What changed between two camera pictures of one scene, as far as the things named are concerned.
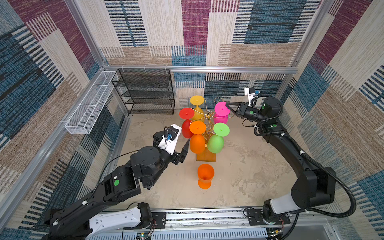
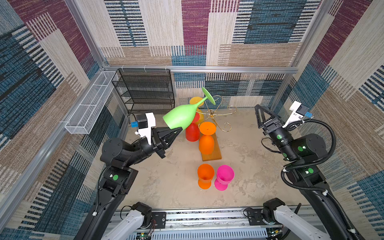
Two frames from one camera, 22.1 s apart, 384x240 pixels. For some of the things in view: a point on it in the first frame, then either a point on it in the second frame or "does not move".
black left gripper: (176, 157) → (159, 141)
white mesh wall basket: (84, 118) does not move
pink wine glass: (221, 110) → (225, 174)
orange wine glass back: (205, 172) does not move
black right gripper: (241, 109) → (270, 125)
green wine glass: (216, 141) → (182, 116)
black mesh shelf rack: (145, 91) does not move
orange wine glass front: (197, 141) → (206, 139)
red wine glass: (186, 113) → (192, 131)
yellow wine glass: (197, 100) does not move
